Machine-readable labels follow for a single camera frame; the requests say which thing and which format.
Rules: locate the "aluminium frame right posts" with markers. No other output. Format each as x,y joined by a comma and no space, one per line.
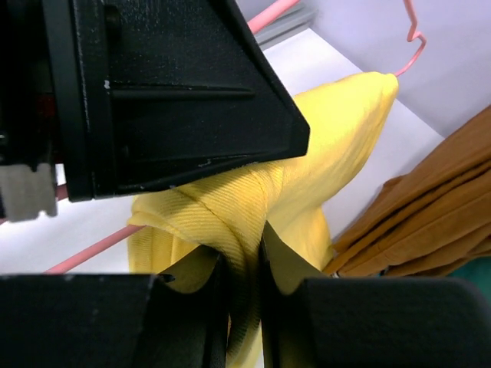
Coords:
294,21

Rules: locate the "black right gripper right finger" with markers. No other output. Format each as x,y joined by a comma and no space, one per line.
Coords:
312,320

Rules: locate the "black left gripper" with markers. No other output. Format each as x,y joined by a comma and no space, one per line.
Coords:
101,99

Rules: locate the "pink wire hanger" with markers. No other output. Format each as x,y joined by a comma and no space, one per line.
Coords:
412,38

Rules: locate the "teal trousers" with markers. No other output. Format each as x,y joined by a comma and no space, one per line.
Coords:
474,269

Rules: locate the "yellow trousers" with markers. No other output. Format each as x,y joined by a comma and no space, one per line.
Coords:
228,212

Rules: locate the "brown trousers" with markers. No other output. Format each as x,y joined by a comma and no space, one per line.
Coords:
430,221

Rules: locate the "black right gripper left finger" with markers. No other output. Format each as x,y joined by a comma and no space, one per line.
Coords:
174,319

